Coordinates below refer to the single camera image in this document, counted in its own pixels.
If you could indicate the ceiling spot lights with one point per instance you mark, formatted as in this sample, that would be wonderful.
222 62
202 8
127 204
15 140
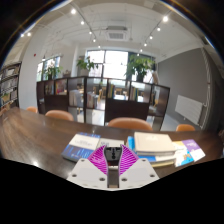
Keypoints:
73 11

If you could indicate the tall wall bookshelf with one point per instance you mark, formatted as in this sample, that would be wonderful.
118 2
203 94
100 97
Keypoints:
10 83

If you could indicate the ceiling air conditioner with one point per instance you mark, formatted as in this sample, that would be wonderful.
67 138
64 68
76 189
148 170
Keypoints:
116 34

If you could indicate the green potted plants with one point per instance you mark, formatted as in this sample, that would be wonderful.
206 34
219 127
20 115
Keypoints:
138 65

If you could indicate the dark cube shelf unit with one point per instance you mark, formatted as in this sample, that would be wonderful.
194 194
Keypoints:
125 108

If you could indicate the blue cover book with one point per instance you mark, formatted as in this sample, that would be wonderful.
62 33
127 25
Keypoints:
78 148

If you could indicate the large bright window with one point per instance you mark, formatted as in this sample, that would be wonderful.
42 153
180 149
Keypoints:
111 63

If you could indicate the large blue book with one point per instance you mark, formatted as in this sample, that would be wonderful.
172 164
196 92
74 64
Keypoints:
130 142

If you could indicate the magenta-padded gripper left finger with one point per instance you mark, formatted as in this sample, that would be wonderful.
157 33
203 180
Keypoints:
83 173

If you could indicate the large yellowish book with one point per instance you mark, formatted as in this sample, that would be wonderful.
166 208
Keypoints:
163 164

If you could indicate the small black charger block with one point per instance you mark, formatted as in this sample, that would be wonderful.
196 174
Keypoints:
113 154

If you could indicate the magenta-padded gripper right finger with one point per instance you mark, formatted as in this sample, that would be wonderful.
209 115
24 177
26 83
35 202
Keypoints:
143 173

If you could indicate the purple cover book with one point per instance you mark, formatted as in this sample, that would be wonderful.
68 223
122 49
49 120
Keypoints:
191 145

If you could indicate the large grey-white book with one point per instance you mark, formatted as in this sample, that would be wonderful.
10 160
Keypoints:
153 142

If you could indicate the cyan illustrated book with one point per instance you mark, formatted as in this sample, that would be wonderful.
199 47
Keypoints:
183 156

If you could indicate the orange chairs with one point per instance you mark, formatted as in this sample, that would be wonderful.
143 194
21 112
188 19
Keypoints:
128 123

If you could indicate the white cover book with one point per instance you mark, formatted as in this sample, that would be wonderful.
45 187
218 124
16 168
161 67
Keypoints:
110 141

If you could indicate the white wall radiator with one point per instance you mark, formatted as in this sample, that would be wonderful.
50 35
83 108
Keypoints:
188 108

